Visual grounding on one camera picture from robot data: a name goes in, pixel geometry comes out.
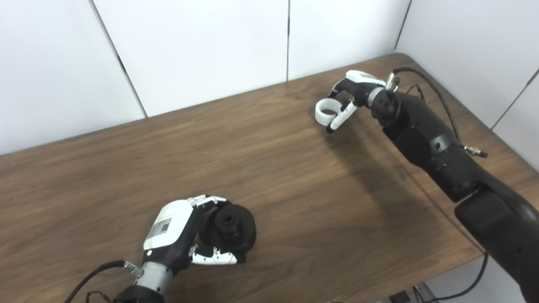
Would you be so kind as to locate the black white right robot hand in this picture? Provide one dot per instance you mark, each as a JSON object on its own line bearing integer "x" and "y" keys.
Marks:
{"x": 358, "y": 86}

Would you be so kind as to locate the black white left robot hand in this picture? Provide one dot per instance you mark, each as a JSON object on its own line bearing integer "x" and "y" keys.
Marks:
{"x": 168, "y": 225}

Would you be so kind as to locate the round black stepped part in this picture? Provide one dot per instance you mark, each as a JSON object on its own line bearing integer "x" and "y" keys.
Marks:
{"x": 240, "y": 231}

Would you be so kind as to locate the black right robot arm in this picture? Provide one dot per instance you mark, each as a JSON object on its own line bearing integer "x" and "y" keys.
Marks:
{"x": 442, "y": 151}

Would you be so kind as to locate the grey floor device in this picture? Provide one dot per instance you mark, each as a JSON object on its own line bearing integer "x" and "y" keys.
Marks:
{"x": 414, "y": 294}

